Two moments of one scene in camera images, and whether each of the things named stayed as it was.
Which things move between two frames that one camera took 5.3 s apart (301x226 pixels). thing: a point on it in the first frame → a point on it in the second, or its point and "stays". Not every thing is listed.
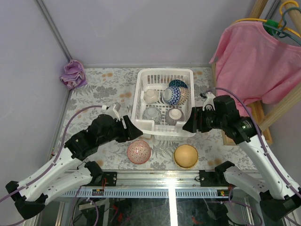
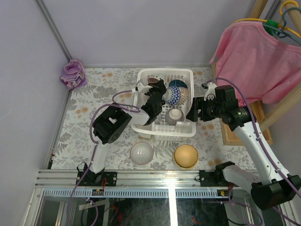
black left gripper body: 124,129 → 154,94
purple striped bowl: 173,115 stays
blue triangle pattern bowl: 178,83 stays
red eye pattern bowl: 138,151 → 154,78
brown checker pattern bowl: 184,96 stays
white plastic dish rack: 163,99 stays
